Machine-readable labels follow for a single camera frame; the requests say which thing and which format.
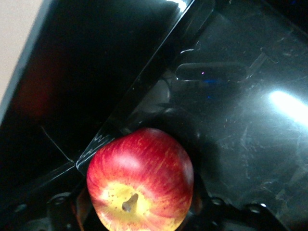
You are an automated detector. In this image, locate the black plastic box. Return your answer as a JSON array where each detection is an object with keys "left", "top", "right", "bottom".
[{"left": 0, "top": 0, "right": 308, "bottom": 231}]

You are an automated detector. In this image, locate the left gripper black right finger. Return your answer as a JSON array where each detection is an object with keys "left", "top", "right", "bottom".
[{"left": 178, "top": 174, "right": 289, "bottom": 231}]

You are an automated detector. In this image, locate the red yellow apple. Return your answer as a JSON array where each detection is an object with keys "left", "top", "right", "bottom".
[{"left": 86, "top": 127, "right": 194, "bottom": 231}]

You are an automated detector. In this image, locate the brown table cover mat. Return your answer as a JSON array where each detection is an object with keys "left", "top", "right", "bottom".
[{"left": 0, "top": 0, "right": 46, "bottom": 104}]

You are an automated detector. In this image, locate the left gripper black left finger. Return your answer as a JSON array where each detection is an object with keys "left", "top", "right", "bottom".
[{"left": 4, "top": 187, "right": 104, "bottom": 231}]

